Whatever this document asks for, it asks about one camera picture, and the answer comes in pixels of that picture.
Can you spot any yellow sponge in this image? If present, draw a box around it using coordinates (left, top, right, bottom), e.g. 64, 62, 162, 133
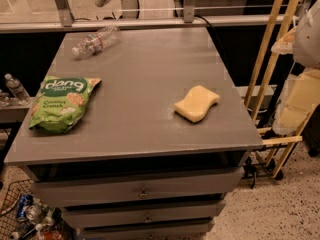
173, 85, 220, 123

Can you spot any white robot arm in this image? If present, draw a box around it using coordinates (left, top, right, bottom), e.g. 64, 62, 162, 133
293, 0, 320, 69

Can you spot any green rice chip bag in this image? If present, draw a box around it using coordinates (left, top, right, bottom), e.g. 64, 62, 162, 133
29, 76, 101, 134

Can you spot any clear plastic water bottle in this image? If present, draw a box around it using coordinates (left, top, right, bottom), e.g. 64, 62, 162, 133
72, 25, 120, 59

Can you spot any metal railing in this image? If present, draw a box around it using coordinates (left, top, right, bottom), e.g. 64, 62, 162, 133
0, 0, 271, 33

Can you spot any wooden folding rack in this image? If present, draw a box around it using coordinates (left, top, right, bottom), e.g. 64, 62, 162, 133
244, 0, 320, 180

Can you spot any small water bottle on shelf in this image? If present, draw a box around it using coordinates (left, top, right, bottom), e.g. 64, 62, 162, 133
5, 73, 30, 104

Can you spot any blue soda can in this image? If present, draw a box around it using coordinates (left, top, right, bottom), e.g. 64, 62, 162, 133
16, 194, 33, 222

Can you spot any silver soda can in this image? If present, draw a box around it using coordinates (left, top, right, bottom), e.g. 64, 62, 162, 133
26, 204, 43, 222

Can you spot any red can in basket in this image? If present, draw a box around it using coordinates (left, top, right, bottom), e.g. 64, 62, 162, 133
38, 230, 65, 240

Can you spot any black cable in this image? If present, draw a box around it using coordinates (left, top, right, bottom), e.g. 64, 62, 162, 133
194, 14, 231, 72

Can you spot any wire basket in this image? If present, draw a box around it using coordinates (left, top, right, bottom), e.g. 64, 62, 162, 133
0, 180, 32, 240

